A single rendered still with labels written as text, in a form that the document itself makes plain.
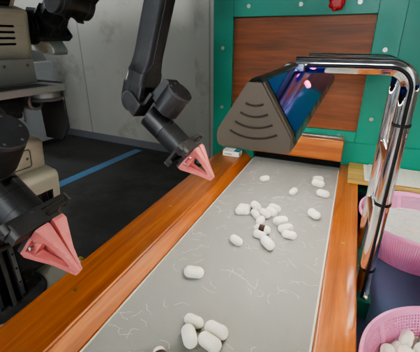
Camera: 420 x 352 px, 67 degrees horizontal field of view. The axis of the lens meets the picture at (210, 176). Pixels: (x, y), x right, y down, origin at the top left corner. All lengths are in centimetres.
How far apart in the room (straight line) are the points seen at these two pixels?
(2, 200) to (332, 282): 52
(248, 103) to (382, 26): 80
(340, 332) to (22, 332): 45
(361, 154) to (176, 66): 246
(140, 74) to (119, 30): 299
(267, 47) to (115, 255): 80
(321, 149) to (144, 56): 62
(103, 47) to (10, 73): 298
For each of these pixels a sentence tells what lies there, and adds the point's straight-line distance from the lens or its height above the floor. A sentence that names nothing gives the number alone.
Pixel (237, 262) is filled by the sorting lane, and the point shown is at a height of 74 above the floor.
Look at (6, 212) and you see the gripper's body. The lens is 49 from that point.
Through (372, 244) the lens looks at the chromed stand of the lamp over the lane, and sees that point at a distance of 62.
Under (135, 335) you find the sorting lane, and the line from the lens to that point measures 54.
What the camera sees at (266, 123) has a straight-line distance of 32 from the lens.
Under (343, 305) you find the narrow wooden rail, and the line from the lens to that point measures 58.
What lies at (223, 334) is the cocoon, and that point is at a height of 76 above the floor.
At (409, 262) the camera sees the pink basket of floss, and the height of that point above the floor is 71.
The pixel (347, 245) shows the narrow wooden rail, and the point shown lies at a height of 76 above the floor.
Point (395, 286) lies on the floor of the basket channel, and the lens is 80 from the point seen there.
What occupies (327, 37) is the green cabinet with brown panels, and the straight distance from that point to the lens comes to 110.
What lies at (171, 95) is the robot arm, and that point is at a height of 104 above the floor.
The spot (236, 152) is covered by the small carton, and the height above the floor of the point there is 78.
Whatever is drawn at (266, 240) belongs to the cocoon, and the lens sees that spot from 69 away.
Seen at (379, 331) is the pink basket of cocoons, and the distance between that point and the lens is 58.
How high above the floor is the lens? 115
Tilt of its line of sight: 23 degrees down
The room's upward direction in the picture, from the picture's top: straight up
